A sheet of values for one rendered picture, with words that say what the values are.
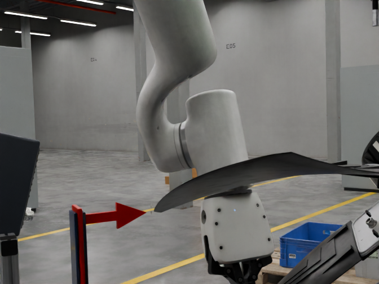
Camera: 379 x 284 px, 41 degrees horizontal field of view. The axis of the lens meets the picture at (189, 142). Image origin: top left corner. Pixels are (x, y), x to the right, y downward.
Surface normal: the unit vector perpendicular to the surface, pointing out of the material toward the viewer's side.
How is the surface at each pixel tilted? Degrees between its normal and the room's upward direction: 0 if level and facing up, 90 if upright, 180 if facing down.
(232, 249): 72
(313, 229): 89
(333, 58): 90
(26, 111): 90
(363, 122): 90
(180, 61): 120
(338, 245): 45
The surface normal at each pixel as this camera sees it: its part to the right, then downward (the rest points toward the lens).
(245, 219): 0.40, -0.26
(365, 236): -0.74, -0.66
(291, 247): -0.55, 0.07
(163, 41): -0.44, 0.59
